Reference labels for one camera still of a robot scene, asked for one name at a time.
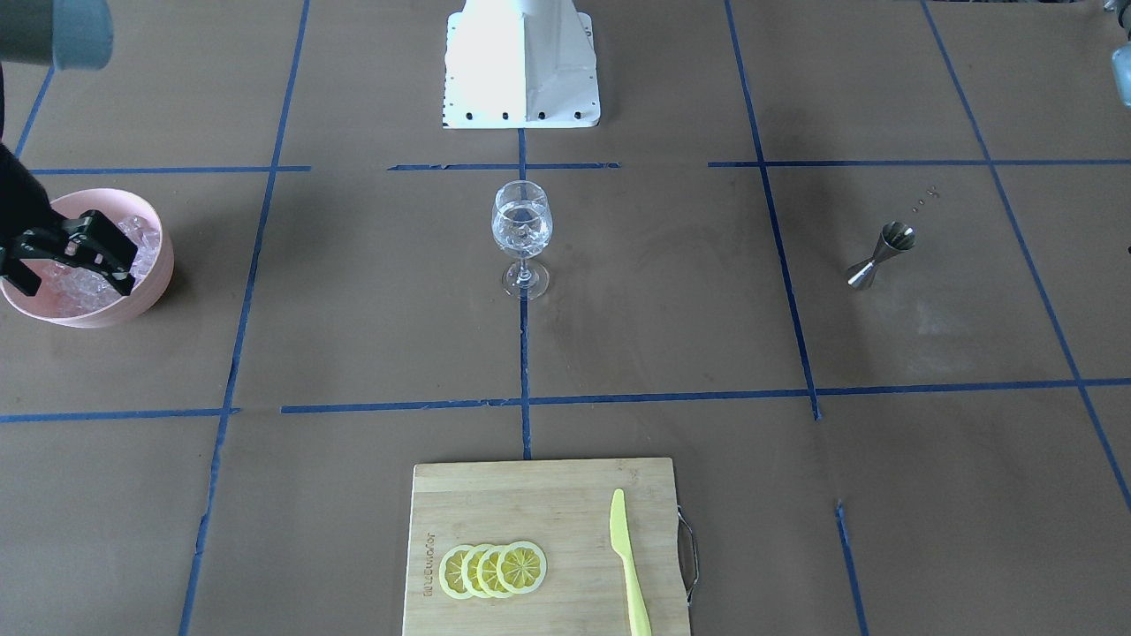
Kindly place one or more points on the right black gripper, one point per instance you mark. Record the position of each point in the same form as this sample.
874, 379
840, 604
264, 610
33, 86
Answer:
78, 240

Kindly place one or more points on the steel double jigger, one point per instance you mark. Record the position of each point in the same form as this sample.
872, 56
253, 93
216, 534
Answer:
895, 238

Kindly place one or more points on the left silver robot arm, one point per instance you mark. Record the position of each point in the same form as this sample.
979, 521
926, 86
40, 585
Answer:
1120, 58

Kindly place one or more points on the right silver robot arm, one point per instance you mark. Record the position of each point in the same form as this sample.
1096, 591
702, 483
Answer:
62, 35

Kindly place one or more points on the clear ice cubes pile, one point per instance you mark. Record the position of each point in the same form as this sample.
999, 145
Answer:
80, 291

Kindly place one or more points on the pink plastic ice bowl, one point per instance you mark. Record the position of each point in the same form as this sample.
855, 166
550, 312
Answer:
117, 205

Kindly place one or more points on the clear wine glass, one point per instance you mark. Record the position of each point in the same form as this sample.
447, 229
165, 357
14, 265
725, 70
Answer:
522, 226

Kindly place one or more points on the bamboo cutting board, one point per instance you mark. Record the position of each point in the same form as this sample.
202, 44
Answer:
563, 506

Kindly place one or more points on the yellow plastic knife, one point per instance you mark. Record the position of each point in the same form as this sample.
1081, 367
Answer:
620, 541

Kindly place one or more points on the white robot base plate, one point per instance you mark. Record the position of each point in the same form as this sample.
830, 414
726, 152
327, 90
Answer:
520, 65

